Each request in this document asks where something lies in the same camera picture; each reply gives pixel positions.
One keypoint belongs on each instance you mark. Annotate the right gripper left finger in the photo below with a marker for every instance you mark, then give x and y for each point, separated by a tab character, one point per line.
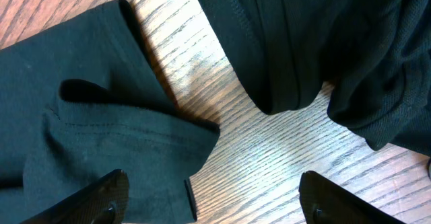
102	202

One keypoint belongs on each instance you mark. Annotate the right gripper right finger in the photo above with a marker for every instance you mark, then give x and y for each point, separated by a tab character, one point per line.
324	202

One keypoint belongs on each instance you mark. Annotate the black t-shirt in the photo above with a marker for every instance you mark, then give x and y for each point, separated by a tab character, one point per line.
79	100

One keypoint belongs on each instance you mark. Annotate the black garment with white logo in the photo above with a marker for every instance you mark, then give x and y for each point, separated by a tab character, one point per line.
375	53

